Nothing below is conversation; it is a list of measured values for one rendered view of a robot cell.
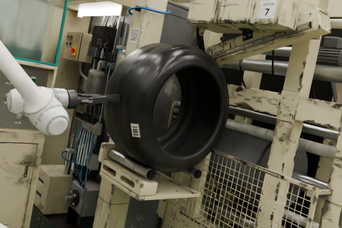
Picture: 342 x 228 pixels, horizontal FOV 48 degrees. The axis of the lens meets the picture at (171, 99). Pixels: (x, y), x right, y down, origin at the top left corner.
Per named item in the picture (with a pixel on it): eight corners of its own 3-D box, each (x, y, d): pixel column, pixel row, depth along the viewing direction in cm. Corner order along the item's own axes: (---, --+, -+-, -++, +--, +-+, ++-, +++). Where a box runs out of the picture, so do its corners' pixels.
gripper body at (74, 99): (70, 91, 143) (92, 91, 149) (61, 88, 150) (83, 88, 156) (69, 111, 144) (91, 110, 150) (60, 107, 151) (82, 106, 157)
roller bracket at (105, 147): (97, 161, 190) (101, 142, 189) (160, 162, 215) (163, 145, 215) (100, 163, 187) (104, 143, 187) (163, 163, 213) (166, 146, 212)
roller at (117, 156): (106, 151, 189) (113, 147, 192) (110, 159, 191) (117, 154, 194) (146, 173, 162) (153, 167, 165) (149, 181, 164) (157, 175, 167)
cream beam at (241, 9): (184, 23, 208) (190, -4, 207) (216, 33, 224) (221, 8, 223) (277, 24, 161) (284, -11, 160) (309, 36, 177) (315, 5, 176)
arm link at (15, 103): (44, 108, 149) (56, 121, 139) (2, 109, 139) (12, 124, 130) (47, 82, 146) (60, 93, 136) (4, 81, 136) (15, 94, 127)
